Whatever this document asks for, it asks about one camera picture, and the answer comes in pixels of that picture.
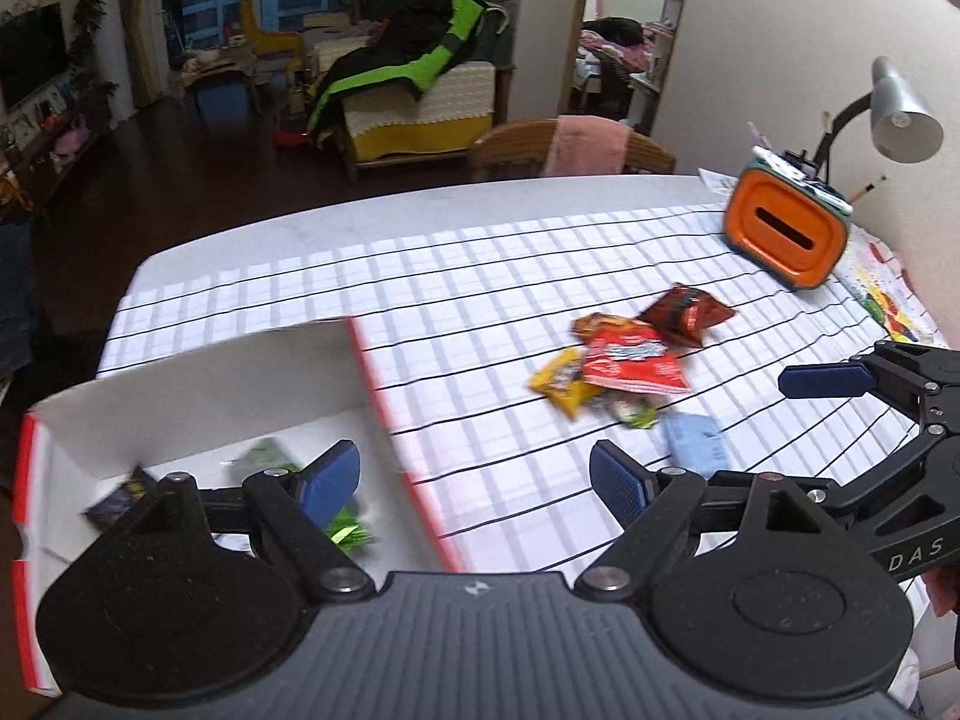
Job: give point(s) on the wooden TV cabinet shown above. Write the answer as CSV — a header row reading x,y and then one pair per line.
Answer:
x,y
52,157

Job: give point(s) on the dark red snack packet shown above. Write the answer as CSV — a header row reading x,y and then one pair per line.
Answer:
x,y
686,315

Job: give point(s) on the person's right hand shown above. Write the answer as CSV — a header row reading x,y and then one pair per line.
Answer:
x,y
943,591

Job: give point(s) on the black green jacket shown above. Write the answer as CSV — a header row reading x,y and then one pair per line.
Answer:
x,y
390,67

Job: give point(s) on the pink towel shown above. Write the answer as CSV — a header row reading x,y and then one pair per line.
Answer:
x,y
586,146

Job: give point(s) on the pink bag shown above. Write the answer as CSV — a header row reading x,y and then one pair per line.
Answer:
x,y
71,144

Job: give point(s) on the checkered tablecloth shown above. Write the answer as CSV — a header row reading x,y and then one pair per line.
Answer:
x,y
487,270

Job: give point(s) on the white tower air conditioner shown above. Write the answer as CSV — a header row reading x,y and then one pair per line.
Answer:
x,y
112,45

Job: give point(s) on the yellow giraffe chair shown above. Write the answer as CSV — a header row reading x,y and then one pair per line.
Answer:
x,y
266,34

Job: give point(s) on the grey desk lamp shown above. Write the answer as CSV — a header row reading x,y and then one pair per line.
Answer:
x,y
904,116

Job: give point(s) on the green houseplant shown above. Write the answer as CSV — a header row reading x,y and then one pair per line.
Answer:
x,y
90,22

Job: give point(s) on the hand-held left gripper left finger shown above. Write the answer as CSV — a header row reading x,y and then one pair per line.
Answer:
x,y
330,480

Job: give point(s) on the yellow brown snack packet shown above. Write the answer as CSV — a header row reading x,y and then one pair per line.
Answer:
x,y
559,382

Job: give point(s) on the pale pink cloth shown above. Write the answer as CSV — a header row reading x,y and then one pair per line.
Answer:
x,y
934,675

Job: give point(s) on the black snack packet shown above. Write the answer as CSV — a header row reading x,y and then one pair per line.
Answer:
x,y
120,502

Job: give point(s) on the orange teal desk organizer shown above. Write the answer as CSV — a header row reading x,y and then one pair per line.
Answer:
x,y
784,232

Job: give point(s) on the orange red snack packet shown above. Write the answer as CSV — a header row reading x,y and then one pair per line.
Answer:
x,y
604,324

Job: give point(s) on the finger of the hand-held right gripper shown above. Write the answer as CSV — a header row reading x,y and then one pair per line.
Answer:
x,y
821,381
814,493

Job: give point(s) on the bright green candy packet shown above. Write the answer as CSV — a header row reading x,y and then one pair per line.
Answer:
x,y
351,531

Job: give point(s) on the wooden chair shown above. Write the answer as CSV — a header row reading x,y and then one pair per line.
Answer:
x,y
510,150

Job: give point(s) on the short paint brush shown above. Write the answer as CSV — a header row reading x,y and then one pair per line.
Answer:
x,y
868,189

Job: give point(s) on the white printed paper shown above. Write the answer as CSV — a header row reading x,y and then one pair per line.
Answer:
x,y
716,181

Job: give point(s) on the colourful printed cloth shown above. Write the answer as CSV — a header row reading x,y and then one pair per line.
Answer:
x,y
889,292

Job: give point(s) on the television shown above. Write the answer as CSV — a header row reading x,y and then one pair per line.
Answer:
x,y
30,56

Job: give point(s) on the red slippers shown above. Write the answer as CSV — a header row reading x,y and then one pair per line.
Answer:
x,y
291,136

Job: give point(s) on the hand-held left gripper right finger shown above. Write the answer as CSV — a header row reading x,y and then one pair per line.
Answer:
x,y
621,481

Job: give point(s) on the long paint brush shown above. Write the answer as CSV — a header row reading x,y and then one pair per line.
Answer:
x,y
759,139

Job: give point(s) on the beige sofa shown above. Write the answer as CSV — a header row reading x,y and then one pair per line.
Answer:
x,y
427,116

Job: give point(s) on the light blue snack packet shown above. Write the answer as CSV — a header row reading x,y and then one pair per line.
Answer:
x,y
697,446

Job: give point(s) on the coffee table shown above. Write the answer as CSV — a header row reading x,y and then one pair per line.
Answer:
x,y
210,64

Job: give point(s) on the red cardboard box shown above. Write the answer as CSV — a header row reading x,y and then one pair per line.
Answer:
x,y
225,390

